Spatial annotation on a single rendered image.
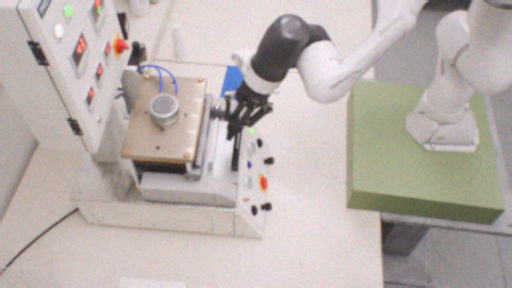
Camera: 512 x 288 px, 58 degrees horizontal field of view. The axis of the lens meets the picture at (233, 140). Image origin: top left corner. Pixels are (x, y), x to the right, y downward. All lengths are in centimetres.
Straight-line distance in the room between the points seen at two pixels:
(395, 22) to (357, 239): 71
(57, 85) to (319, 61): 52
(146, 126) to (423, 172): 82
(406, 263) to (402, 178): 89
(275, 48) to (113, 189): 63
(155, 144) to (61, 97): 28
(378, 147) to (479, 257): 109
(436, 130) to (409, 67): 158
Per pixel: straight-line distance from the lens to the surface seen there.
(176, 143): 114
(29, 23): 85
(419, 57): 311
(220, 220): 131
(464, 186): 150
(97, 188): 134
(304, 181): 150
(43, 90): 98
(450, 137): 152
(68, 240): 150
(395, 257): 227
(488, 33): 122
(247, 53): 106
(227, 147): 130
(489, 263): 244
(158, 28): 194
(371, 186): 140
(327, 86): 96
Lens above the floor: 203
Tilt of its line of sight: 54 degrees down
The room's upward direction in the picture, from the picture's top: 2 degrees counter-clockwise
